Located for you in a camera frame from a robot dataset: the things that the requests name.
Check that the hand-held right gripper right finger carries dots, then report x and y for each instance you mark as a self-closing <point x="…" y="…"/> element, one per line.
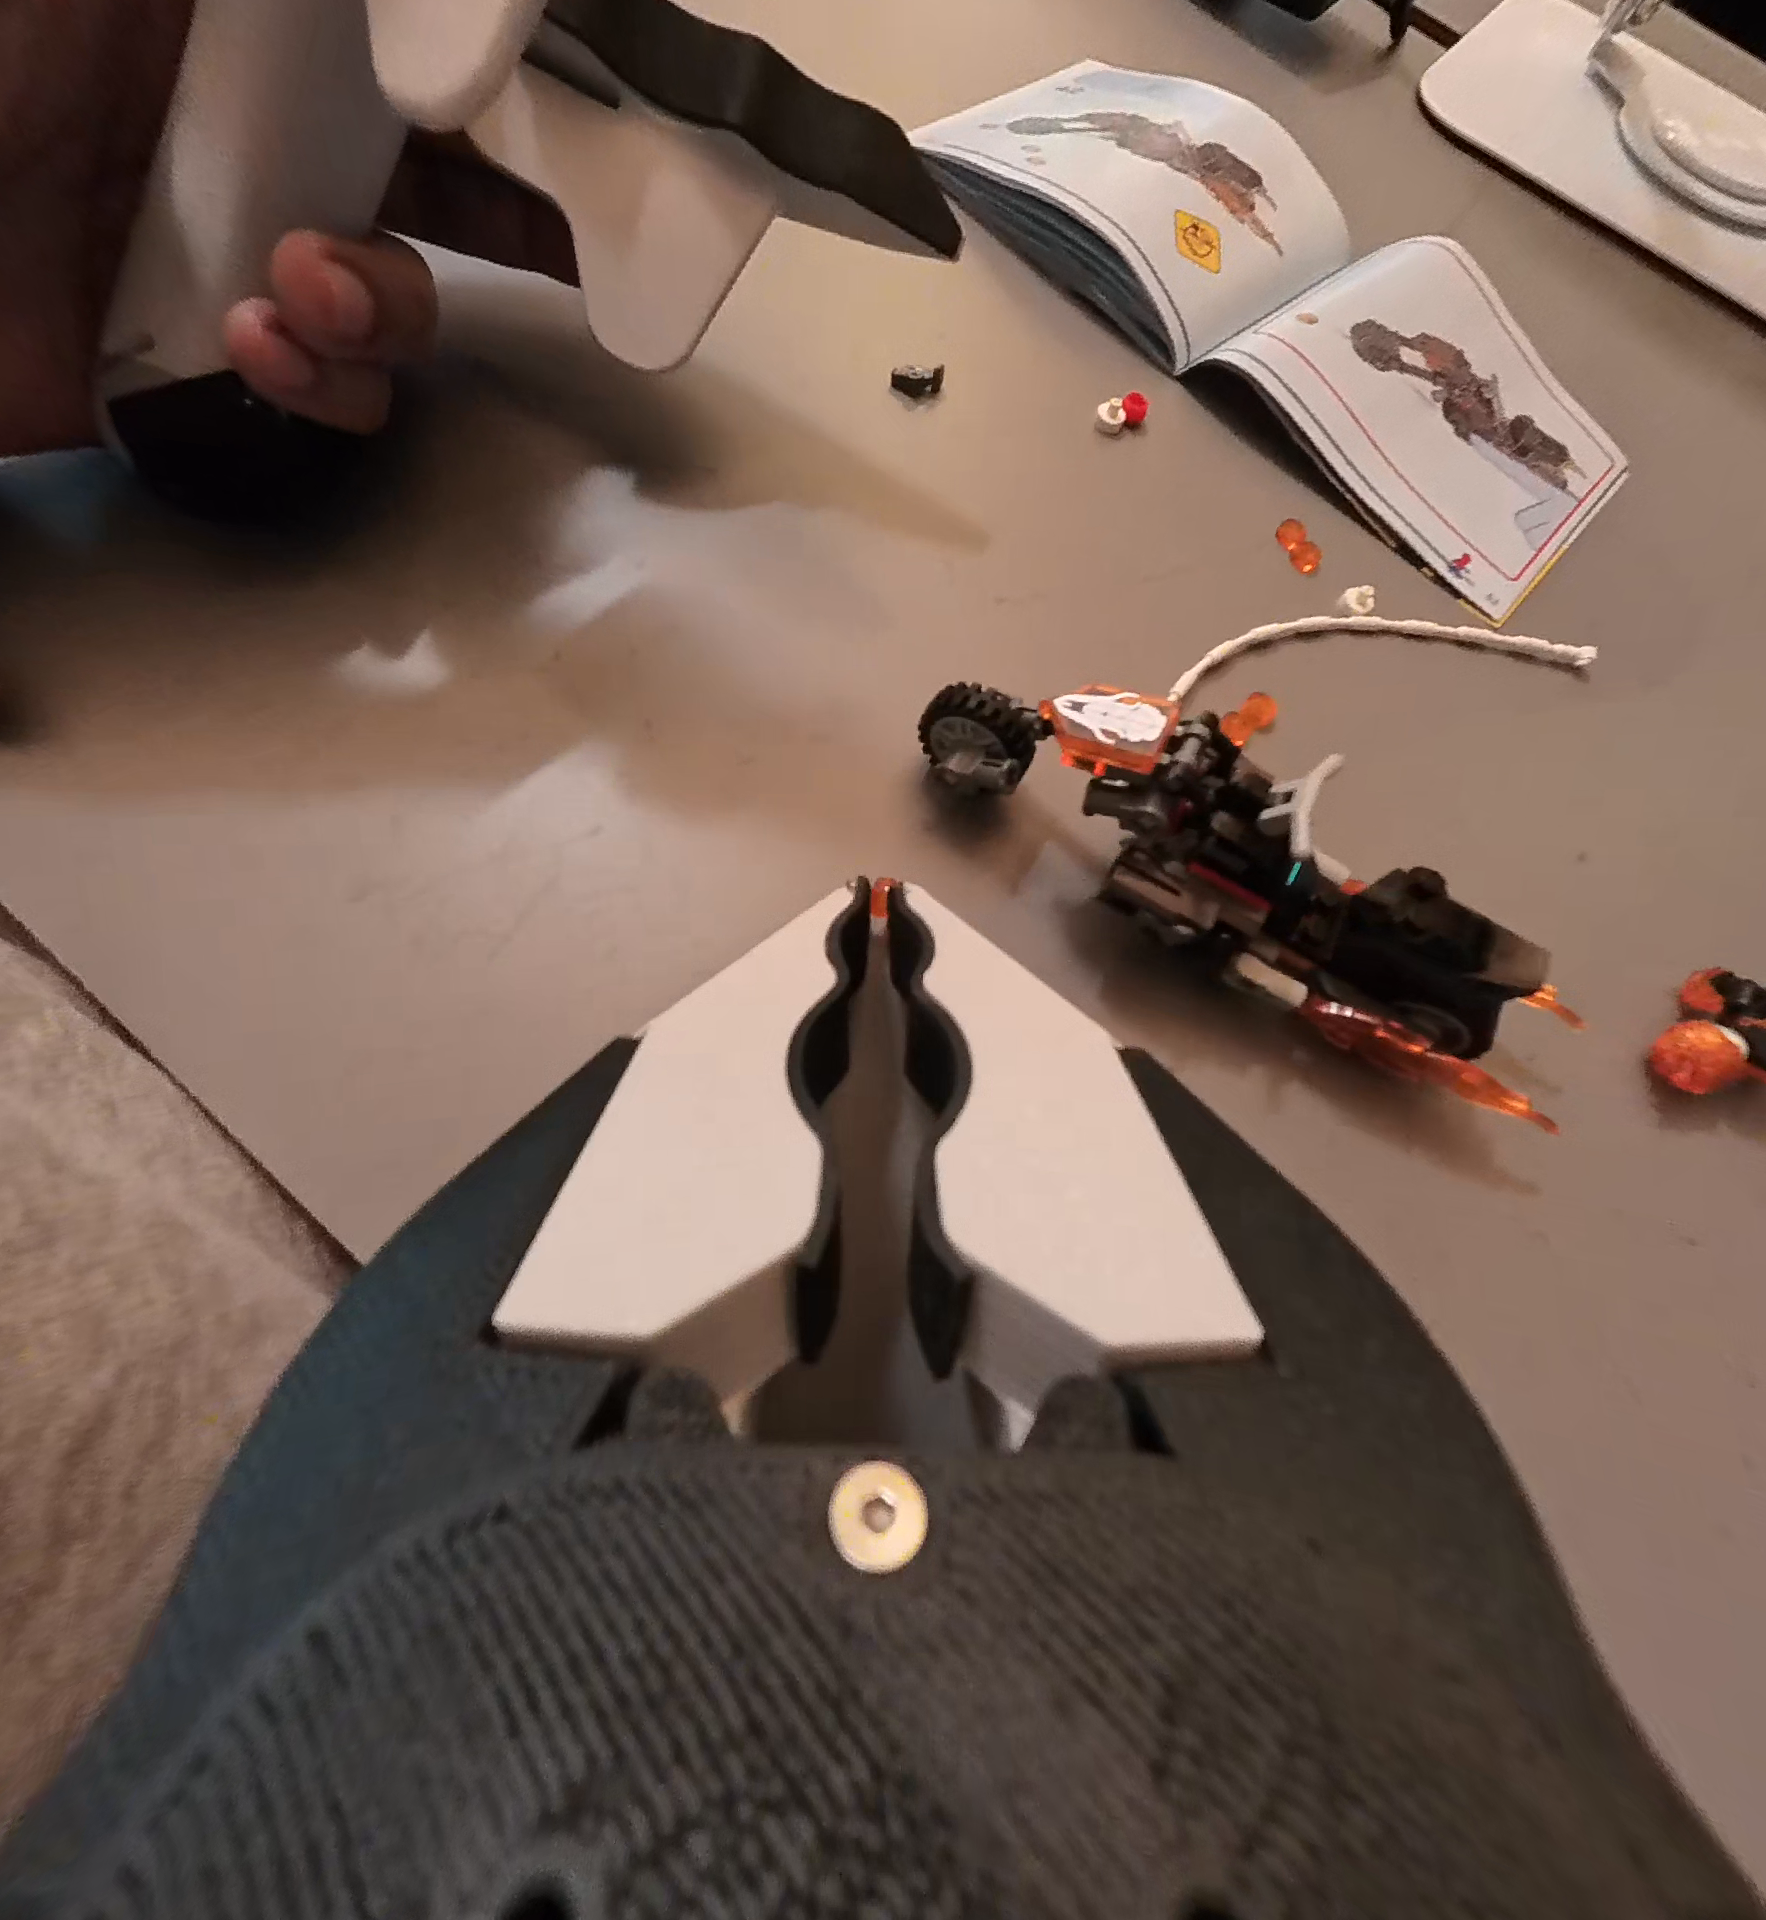
<point x="1075" y="1200"/>

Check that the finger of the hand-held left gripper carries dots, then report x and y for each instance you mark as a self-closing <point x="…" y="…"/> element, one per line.
<point x="657" y="224"/>
<point x="457" y="52"/>

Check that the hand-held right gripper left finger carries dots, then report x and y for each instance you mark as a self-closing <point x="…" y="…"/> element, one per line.
<point x="646" y="1200"/>

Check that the person's left forearm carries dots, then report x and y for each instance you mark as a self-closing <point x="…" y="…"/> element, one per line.
<point x="12" y="224"/>

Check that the small black lego piece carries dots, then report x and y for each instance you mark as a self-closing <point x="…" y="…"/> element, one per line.
<point x="915" y="379"/>

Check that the black orange lego motorcycle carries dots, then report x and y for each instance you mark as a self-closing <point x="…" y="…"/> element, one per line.
<point x="1273" y="898"/>

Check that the lego instruction booklet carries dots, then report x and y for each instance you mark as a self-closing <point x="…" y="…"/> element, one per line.
<point x="1273" y="242"/>

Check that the person's left hand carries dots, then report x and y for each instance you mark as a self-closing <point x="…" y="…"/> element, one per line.
<point x="338" y="321"/>

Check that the dark object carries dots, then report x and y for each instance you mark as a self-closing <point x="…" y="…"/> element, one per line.
<point x="1273" y="6"/>

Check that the white monitor stand base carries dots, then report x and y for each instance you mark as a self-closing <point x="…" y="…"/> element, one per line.
<point x="1558" y="107"/>

